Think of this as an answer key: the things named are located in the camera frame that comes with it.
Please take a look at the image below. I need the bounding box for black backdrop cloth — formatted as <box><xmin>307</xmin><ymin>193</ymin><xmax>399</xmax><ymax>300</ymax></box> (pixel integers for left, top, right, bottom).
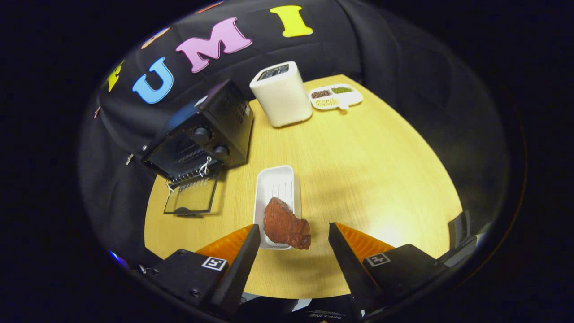
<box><xmin>78</xmin><ymin>0</ymin><xmax>512</xmax><ymax>270</ymax></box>

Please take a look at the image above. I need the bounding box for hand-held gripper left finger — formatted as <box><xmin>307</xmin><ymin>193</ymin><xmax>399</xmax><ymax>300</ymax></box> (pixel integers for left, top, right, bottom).
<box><xmin>148</xmin><ymin>223</ymin><xmax>261</xmax><ymax>317</ymax></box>

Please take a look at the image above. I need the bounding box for black toaster oven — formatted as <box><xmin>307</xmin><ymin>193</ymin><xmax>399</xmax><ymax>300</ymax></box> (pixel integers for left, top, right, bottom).
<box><xmin>141</xmin><ymin>79</ymin><xmax>255</xmax><ymax>218</ymax></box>

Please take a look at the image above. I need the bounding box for white divided dish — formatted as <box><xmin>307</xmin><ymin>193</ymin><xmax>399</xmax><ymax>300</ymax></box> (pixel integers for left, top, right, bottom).
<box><xmin>309</xmin><ymin>84</ymin><xmax>363</xmax><ymax>111</ymax></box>

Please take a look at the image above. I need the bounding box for white rectangular tray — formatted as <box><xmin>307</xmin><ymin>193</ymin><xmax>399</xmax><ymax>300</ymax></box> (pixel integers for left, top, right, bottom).
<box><xmin>253</xmin><ymin>165</ymin><xmax>302</xmax><ymax>250</ymax></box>

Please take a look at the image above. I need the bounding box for red meat piece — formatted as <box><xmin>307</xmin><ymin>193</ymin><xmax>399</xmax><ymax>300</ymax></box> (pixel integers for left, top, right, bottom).
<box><xmin>263</xmin><ymin>197</ymin><xmax>312</xmax><ymax>250</ymax></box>

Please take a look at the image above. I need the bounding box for white toaster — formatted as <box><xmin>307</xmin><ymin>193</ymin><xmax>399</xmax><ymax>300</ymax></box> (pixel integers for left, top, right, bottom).
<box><xmin>249</xmin><ymin>61</ymin><xmax>313</xmax><ymax>128</ymax></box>

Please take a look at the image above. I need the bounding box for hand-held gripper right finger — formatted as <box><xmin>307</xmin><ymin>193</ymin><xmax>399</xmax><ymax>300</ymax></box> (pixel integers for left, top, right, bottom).
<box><xmin>328</xmin><ymin>222</ymin><xmax>449</xmax><ymax>317</ymax></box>

